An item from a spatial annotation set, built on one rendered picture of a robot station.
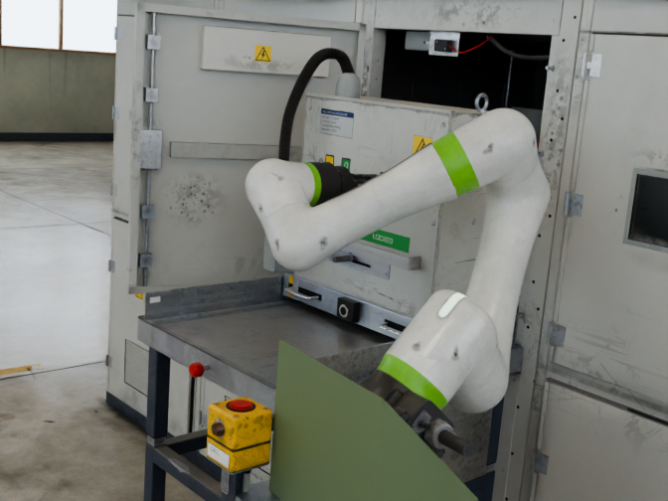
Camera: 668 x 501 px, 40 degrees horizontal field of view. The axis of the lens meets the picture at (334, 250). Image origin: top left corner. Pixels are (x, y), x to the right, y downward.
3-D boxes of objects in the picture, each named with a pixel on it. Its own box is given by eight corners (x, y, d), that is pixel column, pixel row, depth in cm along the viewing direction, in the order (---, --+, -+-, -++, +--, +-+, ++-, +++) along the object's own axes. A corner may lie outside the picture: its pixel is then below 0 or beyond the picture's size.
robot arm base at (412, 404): (479, 489, 136) (502, 456, 138) (423, 432, 129) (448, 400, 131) (383, 432, 159) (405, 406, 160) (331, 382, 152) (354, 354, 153)
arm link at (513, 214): (506, 429, 165) (561, 189, 189) (487, 393, 153) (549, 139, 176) (438, 418, 171) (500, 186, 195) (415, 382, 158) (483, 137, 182)
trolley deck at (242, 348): (298, 429, 174) (300, 400, 173) (136, 339, 219) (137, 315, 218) (520, 371, 218) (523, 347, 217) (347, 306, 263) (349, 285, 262)
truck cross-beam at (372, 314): (431, 353, 202) (434, 327, 201) (282, 294, 241) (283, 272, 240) (447, 350, 205) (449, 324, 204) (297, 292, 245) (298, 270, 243)
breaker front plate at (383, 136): (424, 330, 203) (446, 113, 193) (290, 280, 238) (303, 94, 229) (429, 329, 204) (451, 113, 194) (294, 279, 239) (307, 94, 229)
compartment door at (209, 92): (123, 287, 245) (132, 2, 230) (339, 281, 270) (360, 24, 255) (128, 294, 239) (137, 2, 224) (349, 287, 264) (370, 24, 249)
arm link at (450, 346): (448, 434, 153) (514, 347, 158) (423, 397, 141) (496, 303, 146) (391, 396, 161) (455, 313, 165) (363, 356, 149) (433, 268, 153)
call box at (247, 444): (231, 476, 151) (234, 417, 149) (204, 458, 157) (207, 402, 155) (269, 464, 156) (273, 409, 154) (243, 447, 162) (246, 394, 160)
